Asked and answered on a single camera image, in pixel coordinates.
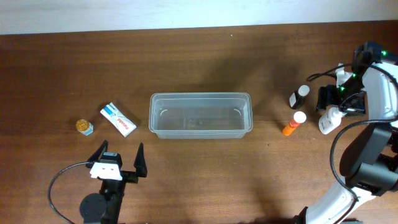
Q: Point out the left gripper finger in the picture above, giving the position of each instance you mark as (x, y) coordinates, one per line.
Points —
(140, 162)
(95, 157)

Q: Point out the clear plastic container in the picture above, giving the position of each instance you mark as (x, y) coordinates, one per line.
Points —
(212, 115)

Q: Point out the orange tube white cap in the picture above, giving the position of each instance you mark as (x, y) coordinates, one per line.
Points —
(299, 117)

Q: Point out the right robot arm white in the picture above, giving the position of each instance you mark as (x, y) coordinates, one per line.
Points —
(361, 170)

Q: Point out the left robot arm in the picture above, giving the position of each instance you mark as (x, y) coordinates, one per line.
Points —
(105, 206)

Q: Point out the white spray bottle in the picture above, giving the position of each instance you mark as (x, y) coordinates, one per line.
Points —
(330, 120)

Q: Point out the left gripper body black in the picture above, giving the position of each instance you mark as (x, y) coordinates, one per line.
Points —
(128, 176)

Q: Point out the dark bottle white cap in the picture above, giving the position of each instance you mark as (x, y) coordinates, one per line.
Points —
(297, 99)

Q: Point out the white Panadol box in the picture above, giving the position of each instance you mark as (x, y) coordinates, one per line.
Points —
(124, 125)

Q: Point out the small gold-lid jar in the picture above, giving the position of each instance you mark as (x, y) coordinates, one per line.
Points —
(84, 127)

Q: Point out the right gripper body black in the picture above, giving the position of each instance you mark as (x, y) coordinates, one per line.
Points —
(325, 99)

